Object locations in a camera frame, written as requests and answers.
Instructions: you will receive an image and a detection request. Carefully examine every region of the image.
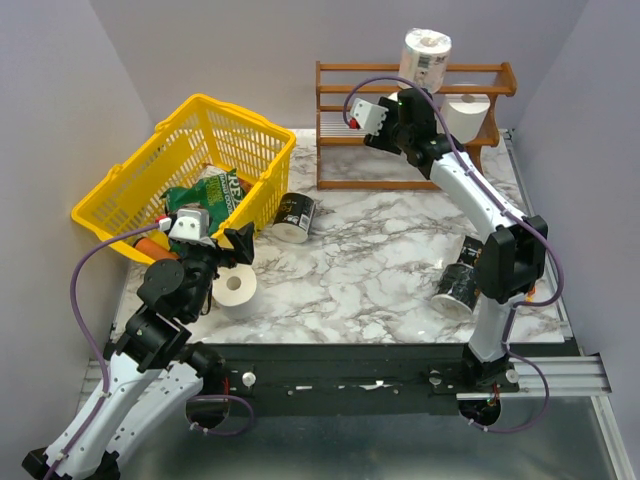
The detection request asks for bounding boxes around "plastic pinkish paper roll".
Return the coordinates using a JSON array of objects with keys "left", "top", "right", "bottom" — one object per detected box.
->
[{"left": 398, "top": 28, "right": 452, "bottom": 93}]

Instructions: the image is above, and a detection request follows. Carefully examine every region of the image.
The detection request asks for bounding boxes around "black roll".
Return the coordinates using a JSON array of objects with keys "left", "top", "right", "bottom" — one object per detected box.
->
[
  {"left": 271, "top": 192, "right": 316, "bottom": 244},
  {"left": 430, "top": 263, "right": 479, "bottom": 319},
  {"left": 455, "top": 235, "right": 484, "bottom": 270}
]

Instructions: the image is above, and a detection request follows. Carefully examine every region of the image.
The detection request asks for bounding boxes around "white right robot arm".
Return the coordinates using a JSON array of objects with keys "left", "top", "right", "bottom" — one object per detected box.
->
[{"left": 348, "top": 88, "right": 548, "bottom": 392}]

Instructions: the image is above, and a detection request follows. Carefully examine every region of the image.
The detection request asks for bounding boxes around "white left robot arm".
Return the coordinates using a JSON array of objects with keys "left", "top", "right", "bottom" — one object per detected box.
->
[{"left": 22, "top": 217, "right": 254, "bottom": 479}]

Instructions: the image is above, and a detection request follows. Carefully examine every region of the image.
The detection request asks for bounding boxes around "wooden two-tier shelf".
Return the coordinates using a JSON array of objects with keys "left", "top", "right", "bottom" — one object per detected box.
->
[{"left": 316, "top": 61, "right": 518, "bottom": 190}]

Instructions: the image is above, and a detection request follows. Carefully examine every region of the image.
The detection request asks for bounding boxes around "green snack bag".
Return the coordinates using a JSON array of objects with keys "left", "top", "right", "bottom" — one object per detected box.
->
[{"left": 161, "top": 169, "right": 252, "bottom": 234}]

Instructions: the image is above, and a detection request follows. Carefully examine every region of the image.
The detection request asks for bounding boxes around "orange carrot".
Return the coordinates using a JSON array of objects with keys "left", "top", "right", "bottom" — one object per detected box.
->
[{"left": 134, "top": 237, "right": 179, "bottom": 261}]

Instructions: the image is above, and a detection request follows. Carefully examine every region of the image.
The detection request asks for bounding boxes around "yellow plastic shopping basket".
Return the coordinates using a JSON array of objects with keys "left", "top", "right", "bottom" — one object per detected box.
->
[{"left": 71, "top": 94, "right": 296, "bottom": 241}]

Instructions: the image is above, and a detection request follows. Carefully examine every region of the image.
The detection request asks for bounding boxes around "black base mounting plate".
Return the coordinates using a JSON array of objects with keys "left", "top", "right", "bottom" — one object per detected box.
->
[{"left": 102, "top": 342, "right": 581, "bottom": 419}]

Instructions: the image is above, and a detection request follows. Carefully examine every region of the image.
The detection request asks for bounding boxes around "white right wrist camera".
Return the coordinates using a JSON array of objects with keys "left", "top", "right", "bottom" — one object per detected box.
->
[{"left": 347, "top": 98, "right": 389, "bottom": 136}]

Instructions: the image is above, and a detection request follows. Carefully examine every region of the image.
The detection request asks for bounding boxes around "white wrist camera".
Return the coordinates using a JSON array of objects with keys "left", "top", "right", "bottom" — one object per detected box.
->
[
  {"left": 347, "top": 98, "right": 389, "bottom": 136},
  {"left": 158, "top": 208, "right": 210, "bottom": 243}
]

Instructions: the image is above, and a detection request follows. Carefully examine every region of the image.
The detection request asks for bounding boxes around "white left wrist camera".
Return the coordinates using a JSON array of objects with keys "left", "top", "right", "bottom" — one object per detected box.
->
[{"left": 158, "top": 208, "right": 210, "bottom": 243}]

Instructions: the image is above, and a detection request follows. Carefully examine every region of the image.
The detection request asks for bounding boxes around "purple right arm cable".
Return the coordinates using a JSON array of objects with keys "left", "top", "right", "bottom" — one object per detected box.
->
[{"left": 342, "top": 75, "right": 566, "bottom": 307}]

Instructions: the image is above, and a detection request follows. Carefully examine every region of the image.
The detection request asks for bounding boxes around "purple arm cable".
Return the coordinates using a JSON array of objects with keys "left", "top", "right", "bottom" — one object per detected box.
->
[
  {"left": 69, "top": 219, "right": 161, "bottom": 401},
  {"left": 342, "top": 75, "right": 566, "bottom": 307}
]

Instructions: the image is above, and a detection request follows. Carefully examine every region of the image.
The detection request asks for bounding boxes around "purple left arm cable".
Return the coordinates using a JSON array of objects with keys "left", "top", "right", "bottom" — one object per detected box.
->
[{"left": 69, "top": 219, "right": 161, "bottom": 401}]

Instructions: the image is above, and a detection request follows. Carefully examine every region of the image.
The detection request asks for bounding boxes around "aluminium rail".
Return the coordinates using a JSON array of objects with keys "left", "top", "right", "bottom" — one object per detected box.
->
[{"left": 77, "top": 356, "right": 612, "bottom": 410}]

